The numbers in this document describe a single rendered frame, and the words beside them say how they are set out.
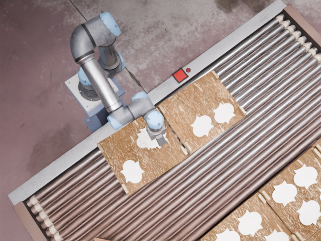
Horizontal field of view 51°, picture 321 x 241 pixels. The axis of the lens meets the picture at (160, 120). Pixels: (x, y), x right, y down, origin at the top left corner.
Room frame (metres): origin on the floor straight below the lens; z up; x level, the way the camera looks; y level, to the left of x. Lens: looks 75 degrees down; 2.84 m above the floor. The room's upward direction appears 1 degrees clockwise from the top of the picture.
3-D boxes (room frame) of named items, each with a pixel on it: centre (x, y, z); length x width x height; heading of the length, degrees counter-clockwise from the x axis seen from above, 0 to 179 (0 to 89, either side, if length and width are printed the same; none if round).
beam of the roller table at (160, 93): (0.69, 0.01, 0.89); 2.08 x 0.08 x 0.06; 128
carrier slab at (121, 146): (0.34, 0.10, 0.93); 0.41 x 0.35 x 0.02; 123
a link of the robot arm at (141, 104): (0.48, 0.09, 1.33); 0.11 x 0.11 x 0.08; 33
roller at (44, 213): (0.55, -0.09, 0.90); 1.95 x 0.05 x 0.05; 128
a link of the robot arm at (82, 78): (0.74, 0.40, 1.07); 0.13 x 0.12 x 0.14; 123
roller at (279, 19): (0.63, -0.03, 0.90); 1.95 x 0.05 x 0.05; 128
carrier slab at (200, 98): (0.58, -0.24, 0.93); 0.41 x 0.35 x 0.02; 125
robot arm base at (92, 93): (0.73, 0.41, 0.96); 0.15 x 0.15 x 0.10
